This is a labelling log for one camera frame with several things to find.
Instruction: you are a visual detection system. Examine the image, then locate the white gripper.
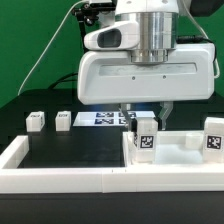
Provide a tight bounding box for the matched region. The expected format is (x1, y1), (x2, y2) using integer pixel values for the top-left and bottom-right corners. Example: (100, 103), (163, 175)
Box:
(77, 43), (215, 132)

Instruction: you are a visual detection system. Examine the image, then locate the white square table top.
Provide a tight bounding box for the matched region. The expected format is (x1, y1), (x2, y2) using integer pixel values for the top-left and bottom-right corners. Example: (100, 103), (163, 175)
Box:
(123, 131), (224, 173)

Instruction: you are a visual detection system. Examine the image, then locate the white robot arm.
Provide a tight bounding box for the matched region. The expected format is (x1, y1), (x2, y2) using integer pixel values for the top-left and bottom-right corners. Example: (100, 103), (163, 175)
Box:
(77, 0), (224, 123)

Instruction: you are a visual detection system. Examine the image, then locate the white sheet with tags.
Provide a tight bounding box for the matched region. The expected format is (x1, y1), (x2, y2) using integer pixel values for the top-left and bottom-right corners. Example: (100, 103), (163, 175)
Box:
(72, 111), (159, 127)

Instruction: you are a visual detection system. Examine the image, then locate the white U-shaped fence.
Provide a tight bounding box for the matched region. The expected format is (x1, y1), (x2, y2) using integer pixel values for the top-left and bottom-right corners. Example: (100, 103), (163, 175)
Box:
(0, 135), (224, 194)

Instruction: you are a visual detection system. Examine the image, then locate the black cable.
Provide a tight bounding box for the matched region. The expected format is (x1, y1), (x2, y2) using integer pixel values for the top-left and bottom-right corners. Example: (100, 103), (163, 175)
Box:
(48, 72), (81, 90)

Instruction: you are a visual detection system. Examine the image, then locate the white cable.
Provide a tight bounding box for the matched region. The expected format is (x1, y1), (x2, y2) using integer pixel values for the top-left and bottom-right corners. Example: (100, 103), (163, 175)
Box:
(17, 0), (88, 97)

